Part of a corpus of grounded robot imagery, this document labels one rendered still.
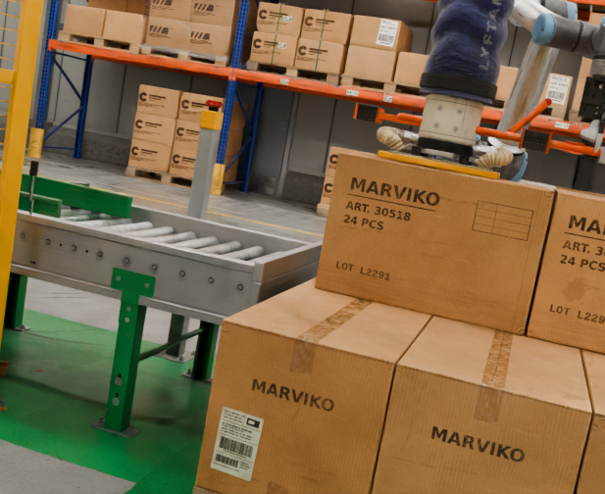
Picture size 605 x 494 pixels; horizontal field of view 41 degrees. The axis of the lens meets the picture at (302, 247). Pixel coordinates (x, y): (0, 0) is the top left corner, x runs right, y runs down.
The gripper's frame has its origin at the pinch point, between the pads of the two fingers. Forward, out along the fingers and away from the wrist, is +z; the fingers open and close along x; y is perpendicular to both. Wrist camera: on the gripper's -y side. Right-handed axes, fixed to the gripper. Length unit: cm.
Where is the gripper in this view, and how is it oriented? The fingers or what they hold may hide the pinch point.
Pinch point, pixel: (596, 150)
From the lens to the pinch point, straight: 244.9
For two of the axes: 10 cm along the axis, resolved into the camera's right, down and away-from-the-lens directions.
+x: -2.9, 0.8, -9.5
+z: -1.8, 9.7, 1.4
